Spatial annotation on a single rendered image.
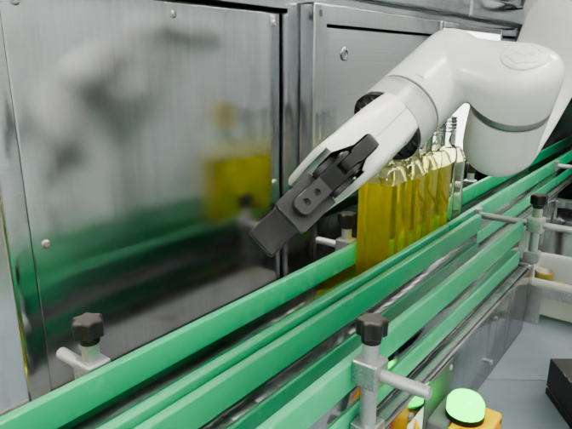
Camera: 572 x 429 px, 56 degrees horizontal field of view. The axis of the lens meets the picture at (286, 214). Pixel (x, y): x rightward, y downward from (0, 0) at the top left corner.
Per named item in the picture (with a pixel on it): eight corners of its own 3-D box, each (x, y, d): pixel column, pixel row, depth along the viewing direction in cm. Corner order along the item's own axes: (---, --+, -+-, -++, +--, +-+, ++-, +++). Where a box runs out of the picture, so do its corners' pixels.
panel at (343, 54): (480, 151, 158) (492, 29, 149) (490, 152, 156) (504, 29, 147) (297, 220, 90) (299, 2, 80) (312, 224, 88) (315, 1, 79)
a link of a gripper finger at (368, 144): (355, 146, 49) (314, 185, 47) (391, 111, 42) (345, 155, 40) (363, 156, 49) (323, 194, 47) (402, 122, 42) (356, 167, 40)
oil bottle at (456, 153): (429, 248, 106) (437, 140, 100) (457, 255, 102) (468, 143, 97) (417, 257, 101) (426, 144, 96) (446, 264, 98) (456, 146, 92)
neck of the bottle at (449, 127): (442, 141, 98) (444, 115, 97) (458, 143, 96) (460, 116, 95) (436, 143, 96) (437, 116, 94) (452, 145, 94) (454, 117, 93)
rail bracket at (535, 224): (474, 247, 106) (481, 185, 102) (569, 265, 96) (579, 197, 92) (469, 250, 103) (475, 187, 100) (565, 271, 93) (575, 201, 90)
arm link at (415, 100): (357, 105, 58) (340, 119, 57) (397, 61, 50) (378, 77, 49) (404, 156, 58) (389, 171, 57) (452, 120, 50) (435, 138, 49)
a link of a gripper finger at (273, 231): (287, 197, 55) (241, 239, 53) (296, 187, 52) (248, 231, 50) (308, 220, 55) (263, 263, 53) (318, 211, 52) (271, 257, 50)
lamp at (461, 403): (453, 399, 68) (455, 379, 67) (489, 414, 65) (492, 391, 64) (438, 418, 64) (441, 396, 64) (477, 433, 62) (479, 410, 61)
